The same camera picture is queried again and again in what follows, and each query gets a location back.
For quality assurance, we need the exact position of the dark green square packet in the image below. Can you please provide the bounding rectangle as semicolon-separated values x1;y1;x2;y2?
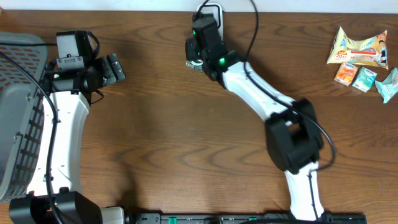
186;60;203;72

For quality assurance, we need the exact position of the orange white tissue pack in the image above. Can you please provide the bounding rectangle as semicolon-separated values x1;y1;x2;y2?
334;62;358;86

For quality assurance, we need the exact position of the teal tissue pack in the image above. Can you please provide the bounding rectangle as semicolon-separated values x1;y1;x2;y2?
352;67;377;93

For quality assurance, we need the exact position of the cream snack bag blue trim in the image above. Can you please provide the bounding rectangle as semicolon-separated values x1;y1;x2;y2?
326;27;388;69

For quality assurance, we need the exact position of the light teal crinkled packet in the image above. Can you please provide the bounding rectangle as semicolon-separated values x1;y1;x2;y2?
375;68;397;103

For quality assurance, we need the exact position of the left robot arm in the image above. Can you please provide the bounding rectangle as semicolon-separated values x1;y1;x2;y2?
1;30;129;223

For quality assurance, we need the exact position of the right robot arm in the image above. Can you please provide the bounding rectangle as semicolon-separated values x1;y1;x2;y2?
185;14;325;221

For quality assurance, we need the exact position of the white barcode scanner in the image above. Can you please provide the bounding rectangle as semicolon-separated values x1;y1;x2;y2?
201;2;224;39

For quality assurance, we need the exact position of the grey plastic mesh basket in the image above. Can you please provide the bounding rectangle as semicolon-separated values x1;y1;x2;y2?
1;32;47;203

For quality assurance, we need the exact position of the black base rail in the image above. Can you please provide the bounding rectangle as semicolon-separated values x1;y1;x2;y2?
131;213;367;224

